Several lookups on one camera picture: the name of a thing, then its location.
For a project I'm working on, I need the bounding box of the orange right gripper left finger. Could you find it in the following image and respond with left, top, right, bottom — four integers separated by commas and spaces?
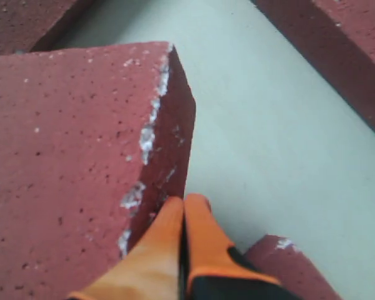
68, 197, 183, 300

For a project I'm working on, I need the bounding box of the red brick front large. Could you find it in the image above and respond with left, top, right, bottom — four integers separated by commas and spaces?
244, 234, 342, 300

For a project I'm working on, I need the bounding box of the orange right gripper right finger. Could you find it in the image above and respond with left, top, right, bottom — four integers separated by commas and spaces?
184, 194, 296, 299

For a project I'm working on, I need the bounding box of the red brick diagonal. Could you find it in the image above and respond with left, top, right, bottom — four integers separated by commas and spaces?
0, 42, 196, 299

